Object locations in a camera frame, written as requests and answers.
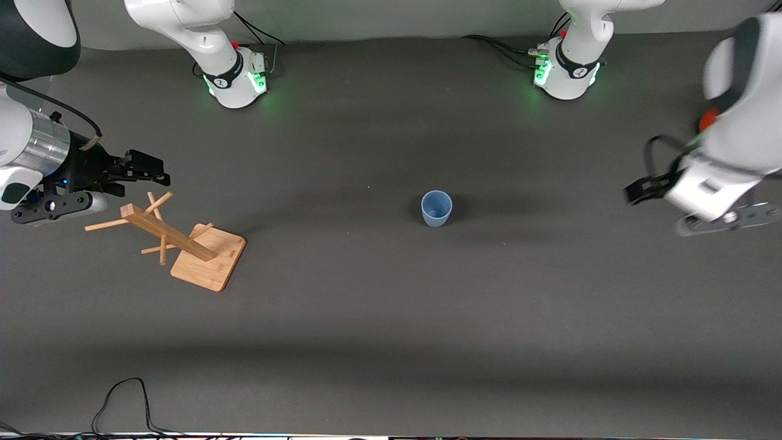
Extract looped black cable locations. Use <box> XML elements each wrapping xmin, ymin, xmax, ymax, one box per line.
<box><xmin>90</xmin><ymin>377</ymin><xmax>190</xmax><ymax>438</ymax></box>

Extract black right base cables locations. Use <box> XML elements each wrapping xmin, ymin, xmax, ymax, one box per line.
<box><xmin>232</xmin><ymin>9</ymin><xmax>288</xmax><ymax>77</ymax></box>

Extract light blue cup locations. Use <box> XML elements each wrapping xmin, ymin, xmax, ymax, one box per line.
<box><xmin>421</xmin><ymin>190</ymin><xmax>453</xmax><ymax>229</ymax></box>

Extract black left base cables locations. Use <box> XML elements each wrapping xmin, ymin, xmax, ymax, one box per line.
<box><xmin>461</xmin><ymin>12</ymin><xmax>572</xmax><ymax>65</ymax></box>

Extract black base cables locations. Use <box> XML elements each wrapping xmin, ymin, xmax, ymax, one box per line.
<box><xmin>232</xmin><ymin>9</ymin><xmax>288</xmax><ymax>77</ymax></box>
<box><xmin>461</xmin><ymin>12</ymin><xmax>572</xmax><ymax>65</ymax></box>

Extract wooden cup rack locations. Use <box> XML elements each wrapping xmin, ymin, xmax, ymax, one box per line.
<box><xmin>84</xmin><ymin>191</ymin><xmax>247</xmax><ymax>292</ymax></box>

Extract thin black edge cable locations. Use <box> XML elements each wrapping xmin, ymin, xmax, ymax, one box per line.
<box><xmin>0</xmin><ymin>420</ymin><xmax>92</xmax><ymax>439</ymax></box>

